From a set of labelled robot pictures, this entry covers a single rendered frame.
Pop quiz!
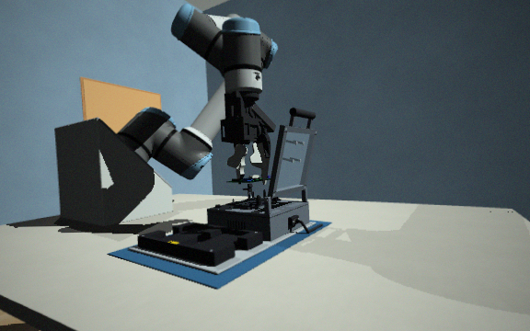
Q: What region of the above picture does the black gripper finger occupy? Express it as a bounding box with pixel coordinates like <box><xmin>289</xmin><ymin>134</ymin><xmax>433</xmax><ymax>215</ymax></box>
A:
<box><xmin>249</xmin><ymin>129</ymin><xmax>271</xmax><ymax>185</ymax></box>
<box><xmin>227</xmin><ymin>143</ymin><xmax>248</xmax><ymax>180</ymax></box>

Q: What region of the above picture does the green circuit board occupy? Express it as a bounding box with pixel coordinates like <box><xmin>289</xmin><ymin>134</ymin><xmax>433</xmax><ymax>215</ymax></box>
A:
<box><xmin>231</xmin><ymin>176</ymin><xmax>271</xmax><ymax>183</ymax></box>

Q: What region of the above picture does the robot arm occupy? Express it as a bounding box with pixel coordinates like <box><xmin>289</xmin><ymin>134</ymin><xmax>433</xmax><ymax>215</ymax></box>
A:
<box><xmin>118</xmin><ymin>4</ymin><xmax>278</xmax><ymax>180</ymax></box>

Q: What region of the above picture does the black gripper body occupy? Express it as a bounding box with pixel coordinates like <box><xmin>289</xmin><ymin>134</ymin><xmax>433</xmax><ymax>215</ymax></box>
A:
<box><xmin>220</xmin><ymin>91</ymin><xmax>265</xmax><ymax>144</ymax></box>

